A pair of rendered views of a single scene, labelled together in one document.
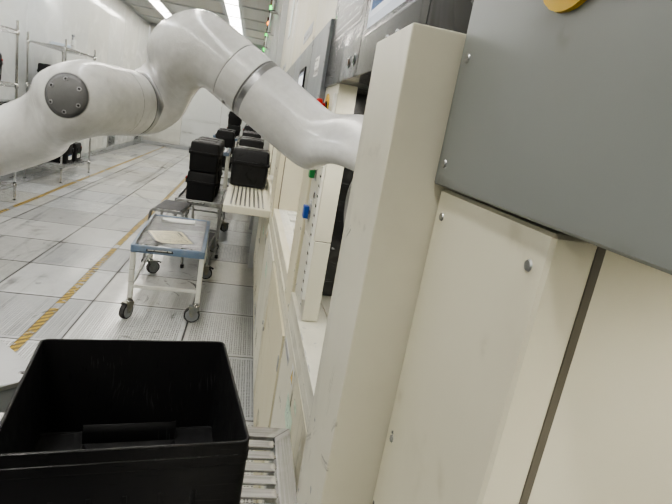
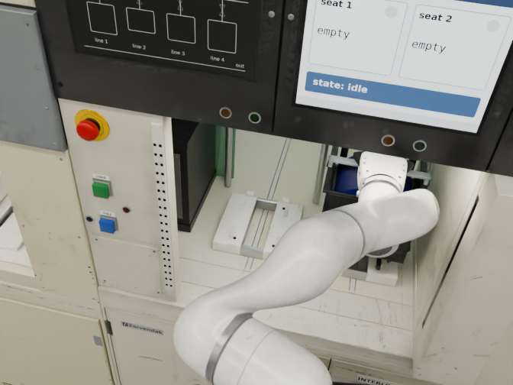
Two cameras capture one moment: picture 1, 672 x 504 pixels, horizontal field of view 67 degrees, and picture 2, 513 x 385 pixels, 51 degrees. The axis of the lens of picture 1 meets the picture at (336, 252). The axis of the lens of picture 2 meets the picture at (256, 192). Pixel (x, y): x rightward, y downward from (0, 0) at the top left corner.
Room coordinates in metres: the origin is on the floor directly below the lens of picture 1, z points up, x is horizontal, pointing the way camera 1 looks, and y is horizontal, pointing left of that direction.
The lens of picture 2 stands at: (0.64, 0.72, 1.91)
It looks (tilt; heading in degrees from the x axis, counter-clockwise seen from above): 41 degrees down; 292
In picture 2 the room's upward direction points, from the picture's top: 4 degrees clockwise
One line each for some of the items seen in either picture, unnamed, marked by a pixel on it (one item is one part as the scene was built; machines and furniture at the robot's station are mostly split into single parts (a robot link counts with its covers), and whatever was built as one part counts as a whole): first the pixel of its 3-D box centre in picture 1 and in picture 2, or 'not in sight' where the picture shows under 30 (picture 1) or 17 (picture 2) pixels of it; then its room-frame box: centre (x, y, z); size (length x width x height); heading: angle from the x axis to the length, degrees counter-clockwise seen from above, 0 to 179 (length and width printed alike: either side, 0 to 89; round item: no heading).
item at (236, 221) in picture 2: not in sight; (259, 225); (1.01, -0.26, 0.89); 0.22 x 0.21 x 0.04; 102
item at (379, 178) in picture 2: not in sight; (379, 193); (0.72, -0.15, 1.21); 0.09 x 0.03 x 0.08; 11
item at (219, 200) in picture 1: (201, 214); not in sight; (4.92, 1.38, 0.24); 0.94 x 0.53 x 0.48; 11
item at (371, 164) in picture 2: not in sight; (382, 176); (0.73, -0.21, 1.21); 0.11 x 0.10 x 0.07; 101
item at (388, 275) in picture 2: not in sight; (357, 244); (0.75, -0.32, 0.89); 0.22 x 0.21 x 0.04; 102
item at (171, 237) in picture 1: (170, 236); not in sight; (3.09, 1.05, 0.47); 0.31 x 0.23 x 0.02; 33
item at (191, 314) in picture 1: (175, 262); not in sight; (3.27, 1.06, 0.24); 0.97 x 0.52 x 0.48; 14
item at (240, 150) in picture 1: (250, 166); not in sight; (3.63, 0.71, 0.93); 0.30 x 0.28 x 0.26; 9
